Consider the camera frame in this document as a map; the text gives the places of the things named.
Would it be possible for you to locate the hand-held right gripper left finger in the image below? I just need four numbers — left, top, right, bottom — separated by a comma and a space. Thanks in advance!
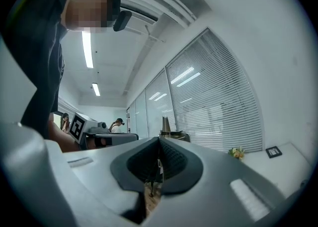
44, 136, 160, 227

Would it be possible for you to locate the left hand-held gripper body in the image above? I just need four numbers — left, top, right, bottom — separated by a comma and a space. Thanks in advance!
69, 112, 140, 151

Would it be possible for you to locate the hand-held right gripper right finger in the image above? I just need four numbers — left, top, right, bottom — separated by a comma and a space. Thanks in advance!
149, 136, 287, 227

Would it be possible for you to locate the person's left forearm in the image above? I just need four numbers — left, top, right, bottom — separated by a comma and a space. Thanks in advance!
48, 120, 80, 153

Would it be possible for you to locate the yellow flower bouquet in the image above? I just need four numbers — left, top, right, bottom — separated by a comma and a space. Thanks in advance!
228, 146, 246, 161

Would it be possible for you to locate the short ceiling light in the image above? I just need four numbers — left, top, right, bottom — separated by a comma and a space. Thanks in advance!
91, 82, 101, 97

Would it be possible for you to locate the frosted glass partition panel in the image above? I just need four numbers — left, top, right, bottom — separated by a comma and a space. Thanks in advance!
127, 91, 149, 140

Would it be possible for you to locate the narrow white window blind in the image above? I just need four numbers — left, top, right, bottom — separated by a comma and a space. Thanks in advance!
145, 70, 177, 139

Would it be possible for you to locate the white cabinet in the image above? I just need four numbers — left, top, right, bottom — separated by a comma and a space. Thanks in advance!
241, 142, 312, 200

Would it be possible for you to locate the wide white window blind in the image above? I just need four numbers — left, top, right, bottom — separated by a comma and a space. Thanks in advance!
165, 28, 264, 153

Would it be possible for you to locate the long ceiling light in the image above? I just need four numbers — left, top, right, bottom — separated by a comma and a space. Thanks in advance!
81, 31, 94, 69

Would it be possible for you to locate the person's black shirt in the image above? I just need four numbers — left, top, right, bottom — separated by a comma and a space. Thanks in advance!
1, 0, 70, 140

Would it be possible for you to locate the person's head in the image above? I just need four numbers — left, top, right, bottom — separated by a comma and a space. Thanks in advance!
60, 0, 122, 33

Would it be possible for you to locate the black picture frame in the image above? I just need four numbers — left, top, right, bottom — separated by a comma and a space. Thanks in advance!
265, 145, 283, 159

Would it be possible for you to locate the black head-mounted camera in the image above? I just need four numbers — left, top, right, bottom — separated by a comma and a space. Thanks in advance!
113, 9, 133, 32

